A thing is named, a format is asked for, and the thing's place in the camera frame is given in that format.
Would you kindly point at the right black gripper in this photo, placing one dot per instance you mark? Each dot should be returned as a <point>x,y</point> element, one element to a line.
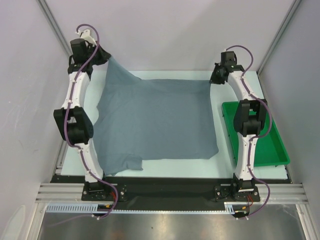
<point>215,75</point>

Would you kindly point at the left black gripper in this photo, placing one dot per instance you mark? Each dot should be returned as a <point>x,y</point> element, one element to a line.
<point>103,55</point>

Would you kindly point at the grey-blue t shirt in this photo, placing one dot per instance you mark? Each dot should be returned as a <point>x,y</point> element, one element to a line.
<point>153,119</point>

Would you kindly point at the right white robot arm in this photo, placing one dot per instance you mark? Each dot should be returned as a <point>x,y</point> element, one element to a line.
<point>249,120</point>

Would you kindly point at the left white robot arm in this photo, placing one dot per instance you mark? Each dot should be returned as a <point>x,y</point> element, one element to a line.
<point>73,123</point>

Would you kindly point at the green plastic tray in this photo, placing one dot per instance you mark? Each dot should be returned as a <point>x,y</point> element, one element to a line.
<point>269,150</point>

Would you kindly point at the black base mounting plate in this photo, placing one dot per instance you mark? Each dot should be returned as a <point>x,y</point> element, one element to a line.
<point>128,188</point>

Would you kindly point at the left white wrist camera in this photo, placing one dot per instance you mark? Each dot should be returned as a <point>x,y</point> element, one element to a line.
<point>87,36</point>

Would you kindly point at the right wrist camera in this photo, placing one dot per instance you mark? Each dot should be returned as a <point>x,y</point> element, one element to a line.
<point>228,58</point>

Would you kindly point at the left aluminium corner post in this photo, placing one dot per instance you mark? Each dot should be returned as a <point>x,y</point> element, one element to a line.
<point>53,24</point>

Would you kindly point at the aluminium corner post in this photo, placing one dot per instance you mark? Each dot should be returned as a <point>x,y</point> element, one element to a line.
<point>53,24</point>
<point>279,34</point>

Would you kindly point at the right aluminium corner post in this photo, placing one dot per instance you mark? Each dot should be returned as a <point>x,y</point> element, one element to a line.
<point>279,34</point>

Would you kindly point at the aluminium frame rail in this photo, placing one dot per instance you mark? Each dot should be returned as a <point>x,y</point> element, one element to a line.
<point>72,192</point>

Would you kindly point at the white slotted cable duct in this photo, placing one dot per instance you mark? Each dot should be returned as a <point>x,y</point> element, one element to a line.
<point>95,208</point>

